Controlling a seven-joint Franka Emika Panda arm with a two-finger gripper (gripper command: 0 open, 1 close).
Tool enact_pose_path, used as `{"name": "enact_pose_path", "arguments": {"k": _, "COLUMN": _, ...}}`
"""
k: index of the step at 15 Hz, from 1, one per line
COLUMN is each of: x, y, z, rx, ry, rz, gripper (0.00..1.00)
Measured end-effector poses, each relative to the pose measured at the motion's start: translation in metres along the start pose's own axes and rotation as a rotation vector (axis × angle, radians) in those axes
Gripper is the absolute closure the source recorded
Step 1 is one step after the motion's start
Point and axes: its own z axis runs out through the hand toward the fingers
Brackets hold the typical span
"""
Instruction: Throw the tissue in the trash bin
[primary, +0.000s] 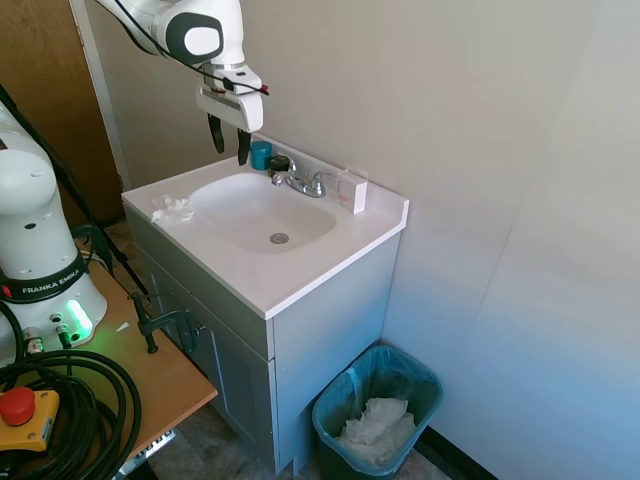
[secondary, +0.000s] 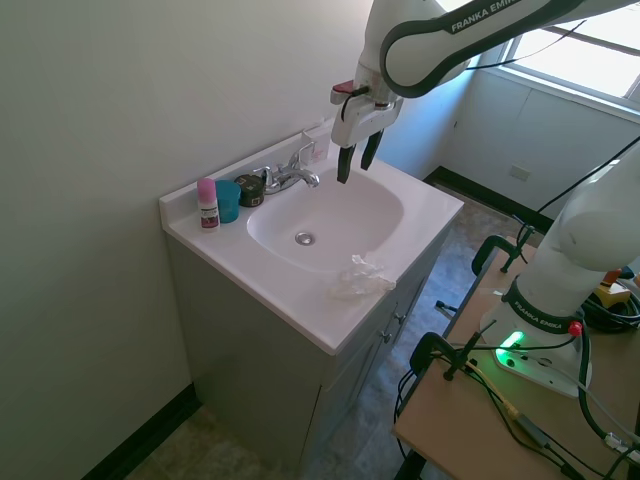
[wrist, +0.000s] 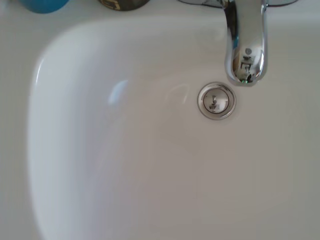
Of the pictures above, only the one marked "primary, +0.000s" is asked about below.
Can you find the white door frame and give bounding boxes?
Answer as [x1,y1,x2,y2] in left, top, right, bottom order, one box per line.
[69,0,134,191]

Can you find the white tissue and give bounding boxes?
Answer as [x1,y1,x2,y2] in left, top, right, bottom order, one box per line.
[151,194,197,224]

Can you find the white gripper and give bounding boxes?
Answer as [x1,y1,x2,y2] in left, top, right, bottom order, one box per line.
[195,62,265,167]

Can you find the coiled black cables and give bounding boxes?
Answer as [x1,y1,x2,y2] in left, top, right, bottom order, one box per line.
[0,349,144,480]

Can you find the chrome two-handle faucet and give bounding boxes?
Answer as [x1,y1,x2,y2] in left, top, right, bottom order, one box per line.
[269,158,337,199]

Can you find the white sink countertop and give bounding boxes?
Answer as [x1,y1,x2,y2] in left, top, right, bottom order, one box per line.
[121,132,410,321]

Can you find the black C-clamp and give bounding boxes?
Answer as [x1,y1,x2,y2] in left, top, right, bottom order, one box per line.
[127,291,199,355]

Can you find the black baseboard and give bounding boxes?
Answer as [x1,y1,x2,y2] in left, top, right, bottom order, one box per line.
[414,424,501,480]

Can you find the brown wooden door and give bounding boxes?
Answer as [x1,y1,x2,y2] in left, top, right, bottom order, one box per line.
[0,0,126,231]

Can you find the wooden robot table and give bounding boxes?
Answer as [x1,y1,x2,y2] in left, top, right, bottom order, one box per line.
[0,262,219,480]

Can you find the grey vanity cabinet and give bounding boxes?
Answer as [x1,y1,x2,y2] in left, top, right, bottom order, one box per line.
[123,204,401,476]

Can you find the yellow emergency stop button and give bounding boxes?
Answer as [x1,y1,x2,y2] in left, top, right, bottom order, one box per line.
[0,388,61,454]

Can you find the teal plastic cup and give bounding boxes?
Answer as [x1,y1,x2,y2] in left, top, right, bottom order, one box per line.
[249,140,275,173]

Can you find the white cardboard box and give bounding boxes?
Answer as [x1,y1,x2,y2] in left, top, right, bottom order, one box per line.
[335,167,369,215]

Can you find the desk height control panel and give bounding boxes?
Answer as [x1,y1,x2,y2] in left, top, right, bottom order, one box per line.
[132,427,176,459]

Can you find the blue plastic bin liner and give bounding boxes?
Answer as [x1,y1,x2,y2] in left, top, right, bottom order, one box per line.
[312,344,445,471]

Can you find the white tissues pile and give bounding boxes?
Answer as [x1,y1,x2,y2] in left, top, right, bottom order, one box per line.
[338,397,417,464]

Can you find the thin black camera cable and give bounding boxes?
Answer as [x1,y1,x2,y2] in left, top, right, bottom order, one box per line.
[107,0,221,81]

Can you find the dark green trash bin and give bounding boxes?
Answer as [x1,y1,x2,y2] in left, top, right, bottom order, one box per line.
[312,344,445,475]

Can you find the black cable bundle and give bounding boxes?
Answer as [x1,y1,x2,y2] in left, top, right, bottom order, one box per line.
[0,84,151,299]

